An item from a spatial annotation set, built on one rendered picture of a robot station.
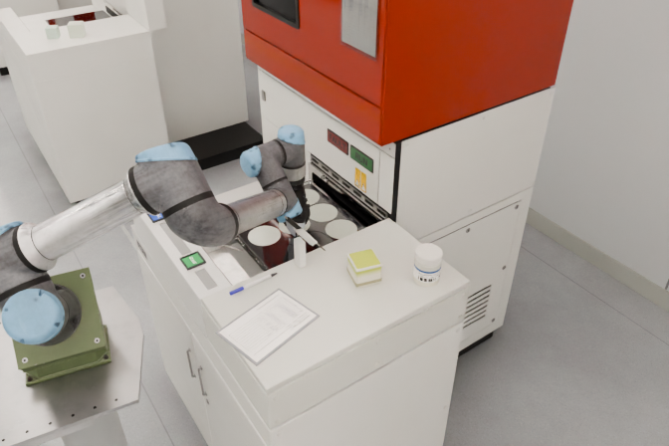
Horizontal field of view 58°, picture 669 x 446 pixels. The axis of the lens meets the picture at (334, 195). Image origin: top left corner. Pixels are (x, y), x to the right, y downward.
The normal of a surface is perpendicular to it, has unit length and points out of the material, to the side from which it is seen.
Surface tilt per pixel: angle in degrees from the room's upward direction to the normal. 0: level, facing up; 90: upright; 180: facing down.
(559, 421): 0
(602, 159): 90
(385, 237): 0
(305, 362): 0
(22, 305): 56
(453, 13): 90
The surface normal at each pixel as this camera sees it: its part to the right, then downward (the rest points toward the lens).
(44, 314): 0.34, -0.04
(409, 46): 0.56, 0.47
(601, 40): -0.83, 0.32
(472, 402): 0.00, -0.83
